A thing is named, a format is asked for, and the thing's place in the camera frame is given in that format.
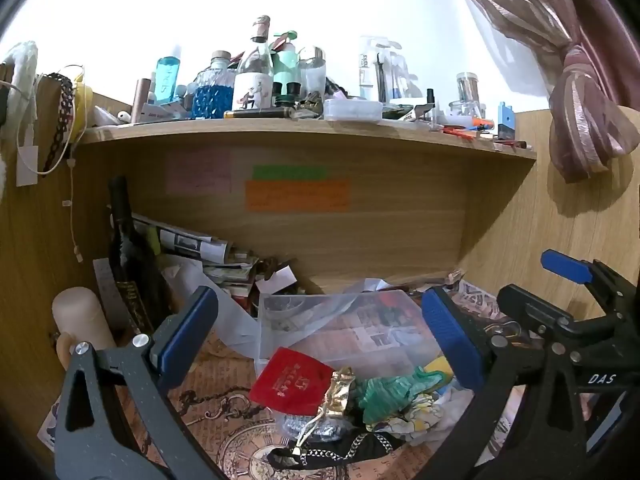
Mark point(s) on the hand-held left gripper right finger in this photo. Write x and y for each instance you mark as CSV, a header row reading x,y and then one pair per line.
x,y
452,340

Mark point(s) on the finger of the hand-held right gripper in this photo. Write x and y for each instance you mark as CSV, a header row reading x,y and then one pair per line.
x,y
535,307
565,264

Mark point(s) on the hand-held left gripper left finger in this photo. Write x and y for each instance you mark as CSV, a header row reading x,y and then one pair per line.
x,y
189,335

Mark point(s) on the yellow sponge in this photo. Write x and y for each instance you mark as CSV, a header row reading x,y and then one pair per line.
x,y
440,366

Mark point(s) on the translucent plastic bag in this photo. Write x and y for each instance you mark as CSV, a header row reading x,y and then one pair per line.
x,y
220,310

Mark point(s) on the pile of books and papers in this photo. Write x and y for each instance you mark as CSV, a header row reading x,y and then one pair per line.
x,y
235,280

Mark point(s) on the green plastic bag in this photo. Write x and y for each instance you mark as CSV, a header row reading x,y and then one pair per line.
x,y
387,395

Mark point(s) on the floral cloth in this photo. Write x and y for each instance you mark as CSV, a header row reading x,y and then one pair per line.
x,y
415,417

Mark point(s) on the rolled newspaper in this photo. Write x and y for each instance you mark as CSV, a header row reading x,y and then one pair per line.
x,y
185,242

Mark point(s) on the clear plastic box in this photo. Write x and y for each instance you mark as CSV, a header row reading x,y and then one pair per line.
x,y
360,325

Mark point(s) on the dark wine bottle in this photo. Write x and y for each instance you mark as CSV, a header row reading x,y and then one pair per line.
x,y
127,260

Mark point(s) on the white paper slip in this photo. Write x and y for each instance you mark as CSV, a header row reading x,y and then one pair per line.
x,y
275,280

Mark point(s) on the clock print table mat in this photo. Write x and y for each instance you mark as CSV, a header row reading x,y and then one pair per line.
x,y
240,425

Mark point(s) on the red fabric pouch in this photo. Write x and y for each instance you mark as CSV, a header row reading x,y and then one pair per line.
x,y
292,380

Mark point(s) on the gold foil pouch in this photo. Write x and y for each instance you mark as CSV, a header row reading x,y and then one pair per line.
x,y
337,392

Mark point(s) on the wooden shelf unit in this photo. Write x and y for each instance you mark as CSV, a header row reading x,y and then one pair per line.
x,y
400,210

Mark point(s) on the clear plastic packet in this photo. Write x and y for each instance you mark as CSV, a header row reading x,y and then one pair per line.
x,y
312,425

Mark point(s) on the small blue box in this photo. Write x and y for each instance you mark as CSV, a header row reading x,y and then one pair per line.
x,y
505,122

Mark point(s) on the pink sticky note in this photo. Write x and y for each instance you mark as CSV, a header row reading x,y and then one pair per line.
x,y
198,171

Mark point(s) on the orange sticky note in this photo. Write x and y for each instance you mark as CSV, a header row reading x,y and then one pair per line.
x,y
297,195

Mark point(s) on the green sticky note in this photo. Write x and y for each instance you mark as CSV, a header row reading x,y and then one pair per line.
x,y
288,172

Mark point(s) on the small glass jar with lid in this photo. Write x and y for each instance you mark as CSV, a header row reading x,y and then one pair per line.
x,y
468,89

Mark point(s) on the pink curtain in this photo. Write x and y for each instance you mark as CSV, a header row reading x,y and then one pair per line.
x,y
575,50

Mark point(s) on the black pen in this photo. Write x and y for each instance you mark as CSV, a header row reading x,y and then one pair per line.
x,y
257,113

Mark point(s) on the white paper tag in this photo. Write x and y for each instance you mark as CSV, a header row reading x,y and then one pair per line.
x,y
27,166

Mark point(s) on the brown tube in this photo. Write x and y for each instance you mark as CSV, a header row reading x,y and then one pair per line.
x,y
140,101

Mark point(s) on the glass bottle with blue beads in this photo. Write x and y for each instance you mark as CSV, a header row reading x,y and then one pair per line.
x,y
214,95

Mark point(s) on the black lace headband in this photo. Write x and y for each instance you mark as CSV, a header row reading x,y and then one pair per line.
x,y
60,125

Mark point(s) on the white plastic case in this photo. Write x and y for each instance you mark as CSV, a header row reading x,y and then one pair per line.
x,y
352,110

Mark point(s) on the yellow headband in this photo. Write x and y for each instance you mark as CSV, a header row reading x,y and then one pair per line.
x,y
84,105

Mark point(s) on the clear bottle with white label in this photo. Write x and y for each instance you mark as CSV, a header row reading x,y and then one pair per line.
x,y
254,87

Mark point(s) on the blue liquid bottle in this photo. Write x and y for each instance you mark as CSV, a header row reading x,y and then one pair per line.
x,y
167,77

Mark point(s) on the mint green bottle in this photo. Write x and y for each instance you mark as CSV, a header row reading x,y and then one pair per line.
x,y
286,70

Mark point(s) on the clear glass jar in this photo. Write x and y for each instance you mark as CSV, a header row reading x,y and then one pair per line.
x,y
313,75

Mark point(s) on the white fluffy cloth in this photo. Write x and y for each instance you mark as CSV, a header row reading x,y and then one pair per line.
x,y
22,80

